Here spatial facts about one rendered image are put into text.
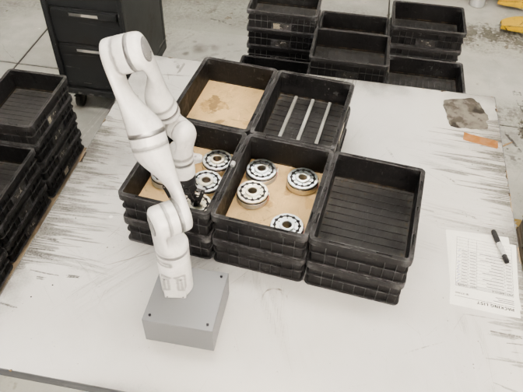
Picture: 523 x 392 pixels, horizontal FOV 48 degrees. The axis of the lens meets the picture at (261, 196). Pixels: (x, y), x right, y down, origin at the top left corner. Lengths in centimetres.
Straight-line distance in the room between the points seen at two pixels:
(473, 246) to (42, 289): 140
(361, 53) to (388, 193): 144
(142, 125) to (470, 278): 115
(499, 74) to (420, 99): 170
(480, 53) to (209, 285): 318
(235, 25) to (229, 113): 226
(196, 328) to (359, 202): 68
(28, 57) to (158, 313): 291
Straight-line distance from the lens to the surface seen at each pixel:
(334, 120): 225
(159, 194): 196
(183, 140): 163
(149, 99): 153
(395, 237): 187
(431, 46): 345
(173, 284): 167
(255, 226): 171
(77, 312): 188
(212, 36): 434
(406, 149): 238
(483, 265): 206
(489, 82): 420
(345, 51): 330
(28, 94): 310
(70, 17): 340
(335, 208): 192
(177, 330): 169
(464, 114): 262
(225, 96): 235
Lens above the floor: 222
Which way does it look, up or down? 46 degrees down
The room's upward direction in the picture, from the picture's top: 2 degrees clockwise
